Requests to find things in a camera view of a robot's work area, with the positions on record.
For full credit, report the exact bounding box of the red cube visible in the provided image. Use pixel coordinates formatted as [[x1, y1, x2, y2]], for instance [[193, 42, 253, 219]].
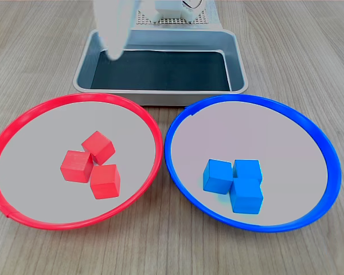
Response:
[[60, 150, 95, 183], [89, 164, 122, 201], [81, 131, 116, 166]]

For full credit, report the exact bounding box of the blue cube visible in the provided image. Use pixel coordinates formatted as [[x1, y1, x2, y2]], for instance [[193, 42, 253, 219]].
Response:
[[232, 159, 264, 184], [202, 159, 234, 195], [229, 178, 264, 214]]

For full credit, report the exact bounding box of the black tray mat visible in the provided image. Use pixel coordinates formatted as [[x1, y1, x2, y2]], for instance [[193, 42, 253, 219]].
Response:
[[90, 49, 232, 91]]

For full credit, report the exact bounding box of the steel tray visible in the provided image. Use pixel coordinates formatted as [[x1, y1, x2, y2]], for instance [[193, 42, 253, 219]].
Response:
[[73, 27, 249, 107]]

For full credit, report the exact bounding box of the red-rimmed white plate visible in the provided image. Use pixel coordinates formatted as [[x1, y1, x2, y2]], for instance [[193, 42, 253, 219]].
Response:
[[0, 93, 164, 231]]

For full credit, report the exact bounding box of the blue-rimmed white plate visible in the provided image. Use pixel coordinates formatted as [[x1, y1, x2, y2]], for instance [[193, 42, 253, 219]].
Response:
[[164, 94, 342, 233]]

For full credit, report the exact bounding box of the pale perforated base plate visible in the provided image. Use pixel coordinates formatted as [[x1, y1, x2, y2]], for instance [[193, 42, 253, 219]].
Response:
[[136, 10, 212, 26]]

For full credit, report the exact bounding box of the red and black cable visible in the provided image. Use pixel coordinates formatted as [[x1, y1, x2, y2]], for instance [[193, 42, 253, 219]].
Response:
[[181, 0, 205, 9]]

